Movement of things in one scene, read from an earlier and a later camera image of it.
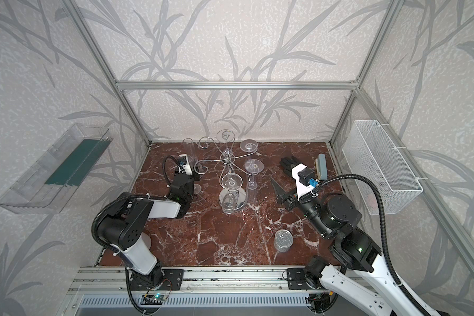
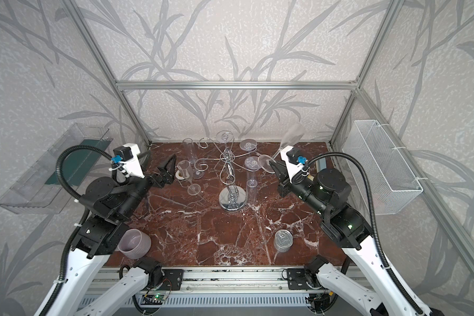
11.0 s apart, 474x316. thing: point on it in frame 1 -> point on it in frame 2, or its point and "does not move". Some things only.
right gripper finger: x=282 y=193 -> x=280 y=168
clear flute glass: x=248 y=145 does not move
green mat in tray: x=75 y=167 does not move
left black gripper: x=190 y=178 -> x=156 y=178
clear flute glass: x=253 y=166 does not move
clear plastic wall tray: x=49 y=185 does not move
